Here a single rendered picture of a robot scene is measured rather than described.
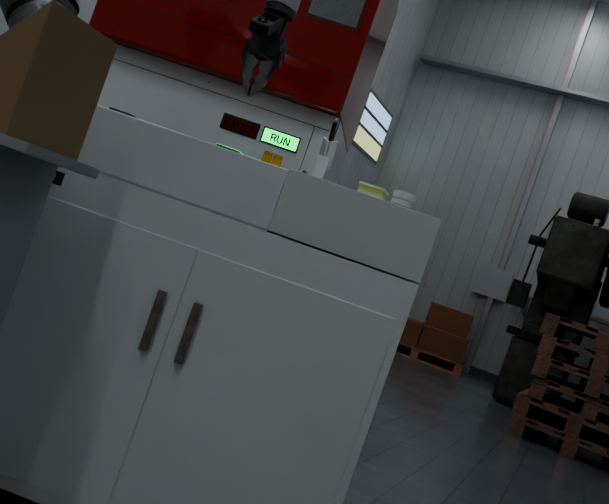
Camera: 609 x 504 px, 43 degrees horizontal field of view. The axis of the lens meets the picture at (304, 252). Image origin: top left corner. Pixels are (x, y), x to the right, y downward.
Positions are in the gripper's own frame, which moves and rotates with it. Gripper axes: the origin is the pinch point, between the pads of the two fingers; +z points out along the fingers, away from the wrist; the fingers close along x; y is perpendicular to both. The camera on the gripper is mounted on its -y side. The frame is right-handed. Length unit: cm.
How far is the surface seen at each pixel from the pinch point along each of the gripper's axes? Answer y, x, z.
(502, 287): 937, -219, -20
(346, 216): -4.0, -30.3, 20.2
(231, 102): 59, 17, -5
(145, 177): -4.0, 14.8, 26.6
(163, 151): -4.0, 12.9, 19.8
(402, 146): 1003, -21, -175
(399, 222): -4.0, -41.6, 17.7
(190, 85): 59, 31, -6
